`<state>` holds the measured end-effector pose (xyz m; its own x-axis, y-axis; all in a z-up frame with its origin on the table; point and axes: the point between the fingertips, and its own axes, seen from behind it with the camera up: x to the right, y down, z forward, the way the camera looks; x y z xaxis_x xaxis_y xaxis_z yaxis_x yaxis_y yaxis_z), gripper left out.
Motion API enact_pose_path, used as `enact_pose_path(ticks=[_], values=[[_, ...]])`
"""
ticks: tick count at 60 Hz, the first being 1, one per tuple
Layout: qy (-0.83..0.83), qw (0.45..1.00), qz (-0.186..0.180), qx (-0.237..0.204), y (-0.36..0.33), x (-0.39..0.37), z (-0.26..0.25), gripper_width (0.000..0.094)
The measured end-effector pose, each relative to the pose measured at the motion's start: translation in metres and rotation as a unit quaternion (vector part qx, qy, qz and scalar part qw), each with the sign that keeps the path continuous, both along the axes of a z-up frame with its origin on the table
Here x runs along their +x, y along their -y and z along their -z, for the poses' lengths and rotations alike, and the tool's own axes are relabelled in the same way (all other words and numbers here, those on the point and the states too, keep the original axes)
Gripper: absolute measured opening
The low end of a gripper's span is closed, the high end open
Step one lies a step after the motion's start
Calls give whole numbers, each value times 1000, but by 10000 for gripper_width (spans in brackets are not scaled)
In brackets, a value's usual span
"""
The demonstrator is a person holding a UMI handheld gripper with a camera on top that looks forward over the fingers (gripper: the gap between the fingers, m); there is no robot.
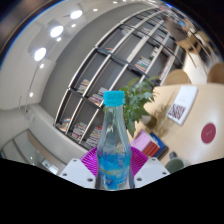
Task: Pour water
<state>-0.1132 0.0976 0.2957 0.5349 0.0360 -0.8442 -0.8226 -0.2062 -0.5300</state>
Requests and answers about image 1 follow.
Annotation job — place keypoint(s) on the dark bookshelf unit with books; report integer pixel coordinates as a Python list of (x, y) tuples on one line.
[(100, 66)]

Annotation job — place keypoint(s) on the dark blue book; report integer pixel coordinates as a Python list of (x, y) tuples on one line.
[(161, 146)]

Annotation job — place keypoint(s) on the clear bottle with blue cap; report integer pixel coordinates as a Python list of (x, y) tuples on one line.
[(114, 160)]

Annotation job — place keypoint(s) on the red book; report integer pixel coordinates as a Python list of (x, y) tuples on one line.
[(152, 149)]

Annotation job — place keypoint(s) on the large green potted plant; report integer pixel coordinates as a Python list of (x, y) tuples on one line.
[(138, 100)]

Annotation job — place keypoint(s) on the light wooden chair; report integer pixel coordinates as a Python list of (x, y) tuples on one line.
[(216, 73), (176, 77)]

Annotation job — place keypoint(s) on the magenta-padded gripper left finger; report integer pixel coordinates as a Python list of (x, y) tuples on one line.
[(78, 171)]

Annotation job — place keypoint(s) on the flat round red coaster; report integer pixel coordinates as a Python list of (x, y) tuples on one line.
[(208, 133)]

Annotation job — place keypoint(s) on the green patterned ceramic cup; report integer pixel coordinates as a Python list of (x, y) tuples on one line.
[(175, 165)]

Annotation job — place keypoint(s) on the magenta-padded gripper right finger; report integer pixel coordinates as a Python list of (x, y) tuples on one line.
[(151, 170)]

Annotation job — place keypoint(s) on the group of ceiling lights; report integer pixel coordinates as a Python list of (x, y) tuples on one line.
[(56, 31)]

